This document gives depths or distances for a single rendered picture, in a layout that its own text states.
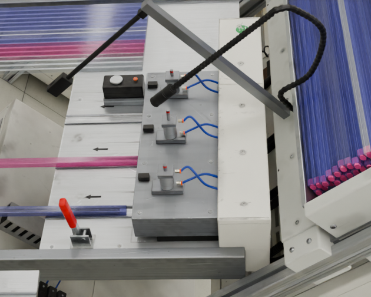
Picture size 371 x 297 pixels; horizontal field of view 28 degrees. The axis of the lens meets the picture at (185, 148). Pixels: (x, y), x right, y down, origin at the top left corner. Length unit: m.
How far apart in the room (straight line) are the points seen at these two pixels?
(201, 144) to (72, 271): 0.30
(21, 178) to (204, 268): 0.73
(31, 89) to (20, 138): 1.10
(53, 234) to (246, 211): 0.32
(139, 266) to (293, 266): 0.25
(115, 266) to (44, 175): 0.70
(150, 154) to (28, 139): 0.69
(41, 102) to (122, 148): 1.63
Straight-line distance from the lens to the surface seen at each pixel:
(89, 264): 1.19
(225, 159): 1.19
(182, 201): 1.16
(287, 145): 1.22
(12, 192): 1.76
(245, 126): 1.23
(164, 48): 1.52
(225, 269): 1.18
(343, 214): 1.05
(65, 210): 1.14
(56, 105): 2.99
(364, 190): 1.02
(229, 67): 1.18
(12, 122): 1.87
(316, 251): 1.08
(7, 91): 2.87
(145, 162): 1.22
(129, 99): 1.40
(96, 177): 1.29
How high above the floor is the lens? 1.89
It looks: 33 degrees down
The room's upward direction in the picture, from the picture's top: 56 degrees clockwise
